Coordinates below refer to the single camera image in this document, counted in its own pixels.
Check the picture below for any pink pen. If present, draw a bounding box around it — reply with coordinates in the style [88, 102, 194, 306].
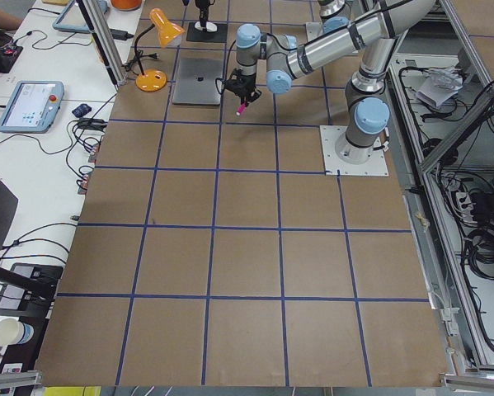
[236, 103, 247, 116]

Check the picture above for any white computer mouse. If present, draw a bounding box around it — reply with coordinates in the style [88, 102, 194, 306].
[195, 21, 218, 33]

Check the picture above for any black mousepad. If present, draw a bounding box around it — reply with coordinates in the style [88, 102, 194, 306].
[186, 22, 228, 43]

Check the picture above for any grey closed laptop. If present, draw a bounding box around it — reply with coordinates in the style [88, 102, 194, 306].
[172, 58, 223, 106]

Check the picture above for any orange round object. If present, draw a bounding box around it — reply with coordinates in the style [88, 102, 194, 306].
[111, 0, 142, 12]

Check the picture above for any black power adapter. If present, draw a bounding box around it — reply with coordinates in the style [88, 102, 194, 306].
[110, 28, 134, 40]

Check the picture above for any orange desk lamp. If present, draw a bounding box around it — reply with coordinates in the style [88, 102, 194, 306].
[133, 7, 186, 93]

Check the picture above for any blue teach pendant far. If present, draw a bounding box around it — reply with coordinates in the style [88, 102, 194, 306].
[52, 1, 93, 34]

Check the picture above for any blue teach pendant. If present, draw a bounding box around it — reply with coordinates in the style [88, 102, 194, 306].
[52, 1, 93, 34]
[0, 81, 64, 134]

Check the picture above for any dark blue small pouch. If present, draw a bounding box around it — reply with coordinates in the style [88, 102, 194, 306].
[72, 103, 92, 118]

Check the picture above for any crumpled white paper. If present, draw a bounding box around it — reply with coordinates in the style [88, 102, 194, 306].
[416, 66, 463, 109]

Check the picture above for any blue teach pendant near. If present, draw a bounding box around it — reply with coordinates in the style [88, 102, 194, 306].
[0, 81, 64, 134]

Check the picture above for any black monitor stand base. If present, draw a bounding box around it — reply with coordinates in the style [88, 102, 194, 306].
[0, 262, 64, 318]

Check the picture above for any white paper cup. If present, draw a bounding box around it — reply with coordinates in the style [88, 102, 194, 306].
[0, 318, 35, 347]

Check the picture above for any aluminium frame post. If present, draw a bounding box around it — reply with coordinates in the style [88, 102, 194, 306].
[77, 0, 127, 87]

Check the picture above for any aluminium diagonal frame strut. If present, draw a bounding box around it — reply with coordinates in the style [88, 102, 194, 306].
[419, 80, 494, 174]

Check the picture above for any black coiled cable bundle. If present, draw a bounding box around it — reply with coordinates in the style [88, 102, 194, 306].
[460, 226, 494, 285]

